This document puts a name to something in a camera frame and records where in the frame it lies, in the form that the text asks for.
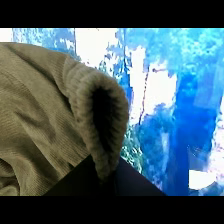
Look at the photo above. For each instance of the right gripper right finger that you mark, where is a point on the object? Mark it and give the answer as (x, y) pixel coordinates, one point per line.
(133, 181)

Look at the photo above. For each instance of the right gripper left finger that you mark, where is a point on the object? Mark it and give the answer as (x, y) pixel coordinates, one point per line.
(80, 180)

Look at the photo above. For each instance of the dark green garment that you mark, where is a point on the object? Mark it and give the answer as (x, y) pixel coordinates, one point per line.
(43, 116)

